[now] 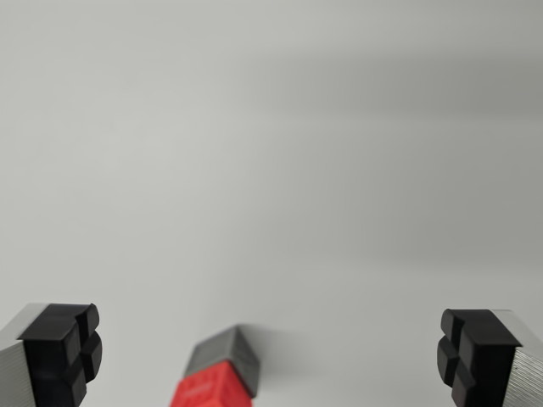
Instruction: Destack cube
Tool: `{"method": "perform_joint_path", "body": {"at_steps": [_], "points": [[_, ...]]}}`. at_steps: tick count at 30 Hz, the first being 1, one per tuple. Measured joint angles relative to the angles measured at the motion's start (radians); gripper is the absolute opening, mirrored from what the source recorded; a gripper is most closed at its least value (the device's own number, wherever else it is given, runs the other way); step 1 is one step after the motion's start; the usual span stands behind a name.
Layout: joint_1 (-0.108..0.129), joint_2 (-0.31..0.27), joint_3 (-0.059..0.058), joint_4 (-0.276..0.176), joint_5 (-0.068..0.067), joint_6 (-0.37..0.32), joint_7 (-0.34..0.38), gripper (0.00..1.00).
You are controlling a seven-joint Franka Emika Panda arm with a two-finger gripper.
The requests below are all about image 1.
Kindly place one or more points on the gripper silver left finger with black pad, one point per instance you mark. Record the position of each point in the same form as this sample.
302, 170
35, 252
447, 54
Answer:
51, 347

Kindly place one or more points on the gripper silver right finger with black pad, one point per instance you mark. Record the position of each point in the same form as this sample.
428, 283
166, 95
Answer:
488, 352

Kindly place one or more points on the gray silicone cube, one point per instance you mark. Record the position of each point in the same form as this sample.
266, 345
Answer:
225, 345

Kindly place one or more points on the red infantino silicone cube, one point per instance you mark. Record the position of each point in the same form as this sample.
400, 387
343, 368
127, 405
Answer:
208, 388

